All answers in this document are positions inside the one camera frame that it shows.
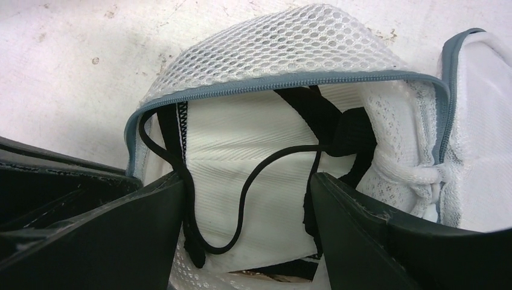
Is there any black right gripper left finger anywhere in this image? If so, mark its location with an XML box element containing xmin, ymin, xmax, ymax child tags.
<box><xmin>1</xmin><ymin>174</ymin><xmax>185</xmax><ymax>289</ymax></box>

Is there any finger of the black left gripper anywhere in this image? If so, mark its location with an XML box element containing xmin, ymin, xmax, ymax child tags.
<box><xmin>1</xmin><ymin>137</ymin><xmax>142</xmax><ymax>232</ymax></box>

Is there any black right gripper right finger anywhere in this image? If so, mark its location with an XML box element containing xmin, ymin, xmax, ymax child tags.
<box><xmin>311</xmin><ymin>173</ymin><xmax>511</xmax><ymax>289</ymax></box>

